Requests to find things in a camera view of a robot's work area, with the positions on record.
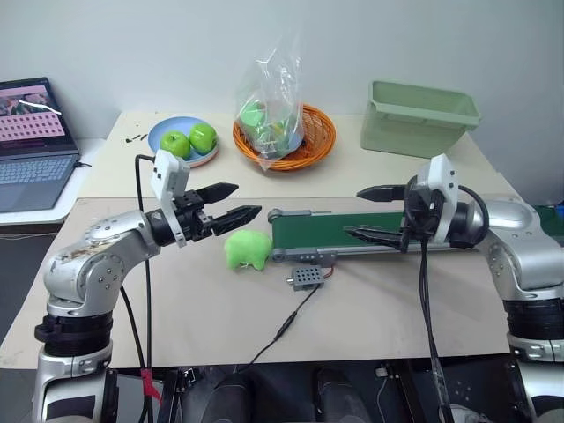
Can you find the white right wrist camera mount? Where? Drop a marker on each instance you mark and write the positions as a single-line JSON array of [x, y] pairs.
[[445, 180]]

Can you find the green box with blue item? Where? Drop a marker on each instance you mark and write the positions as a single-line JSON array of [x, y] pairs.
[[551, 224]]

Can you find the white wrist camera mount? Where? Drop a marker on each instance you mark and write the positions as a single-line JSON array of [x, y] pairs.
[[445, 180], [169, 169]]

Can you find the clear plastic bag of toys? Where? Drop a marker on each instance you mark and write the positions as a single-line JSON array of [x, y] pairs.
[[269, 114]]

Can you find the open grey laptop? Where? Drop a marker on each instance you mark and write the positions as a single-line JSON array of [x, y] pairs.
[[31, 145]]

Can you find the green plush toy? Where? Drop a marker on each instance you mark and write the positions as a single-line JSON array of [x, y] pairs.
[[244, 249]]

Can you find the dark rounded shape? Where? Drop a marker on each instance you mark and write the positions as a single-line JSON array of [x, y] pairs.
[[235, 396], [339, 396]]

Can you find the pale green plastic bin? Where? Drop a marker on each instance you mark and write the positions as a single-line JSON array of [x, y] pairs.
[[410, 128]]

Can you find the orange woven basket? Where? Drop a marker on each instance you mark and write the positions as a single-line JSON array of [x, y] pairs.
[[319, 132]]

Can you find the grey perforated control box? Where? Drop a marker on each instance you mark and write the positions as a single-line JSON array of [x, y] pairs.
[[306, 277]]

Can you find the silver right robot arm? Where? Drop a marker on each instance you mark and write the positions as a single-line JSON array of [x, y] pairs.
[[511, 224]]

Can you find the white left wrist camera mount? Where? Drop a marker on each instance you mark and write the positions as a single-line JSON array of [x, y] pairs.
[[169, 169]]

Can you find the red tape strip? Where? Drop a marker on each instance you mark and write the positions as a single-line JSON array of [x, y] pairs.
[[150, 385]]

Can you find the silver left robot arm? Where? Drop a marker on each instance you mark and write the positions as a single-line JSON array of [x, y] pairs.
[[110, 229]]

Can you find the green conveyor belt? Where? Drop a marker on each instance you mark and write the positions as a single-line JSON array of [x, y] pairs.
[[308, 231]]

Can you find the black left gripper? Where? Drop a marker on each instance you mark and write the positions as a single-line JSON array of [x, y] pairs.
[[196, 222]]

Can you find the green apple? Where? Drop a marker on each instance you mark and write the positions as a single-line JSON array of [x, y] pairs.
[[202, 137], [174, 144]]

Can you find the light blue plate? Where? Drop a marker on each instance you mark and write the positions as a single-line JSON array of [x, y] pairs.
[[154, 136]]

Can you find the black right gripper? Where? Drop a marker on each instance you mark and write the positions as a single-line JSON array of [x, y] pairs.
[[420, 216]]

